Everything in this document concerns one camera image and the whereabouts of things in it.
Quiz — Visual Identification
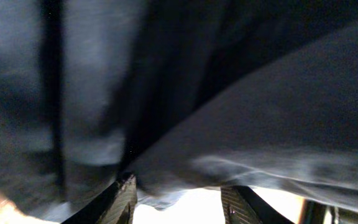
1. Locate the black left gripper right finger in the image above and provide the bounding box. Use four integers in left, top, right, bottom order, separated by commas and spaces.
221, 186, 293, 224

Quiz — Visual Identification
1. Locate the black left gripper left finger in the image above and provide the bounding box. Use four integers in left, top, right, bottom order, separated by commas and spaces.
62, 174, 137, 224

